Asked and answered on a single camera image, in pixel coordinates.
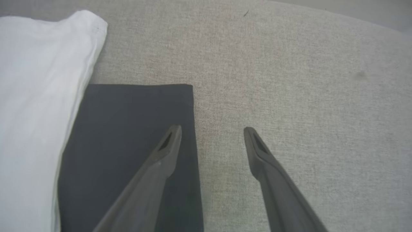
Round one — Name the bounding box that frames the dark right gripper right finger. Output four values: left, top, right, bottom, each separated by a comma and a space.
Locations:
244, 126, 329, 232

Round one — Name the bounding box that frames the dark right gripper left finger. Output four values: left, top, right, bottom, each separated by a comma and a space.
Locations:
93, 125, 183, 232

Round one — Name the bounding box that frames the white and black shirt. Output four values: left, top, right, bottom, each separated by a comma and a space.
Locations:
0, 10, 204, 232

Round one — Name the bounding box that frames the grey fabric sofa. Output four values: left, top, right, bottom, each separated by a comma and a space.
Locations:
0, 0, 412, 232

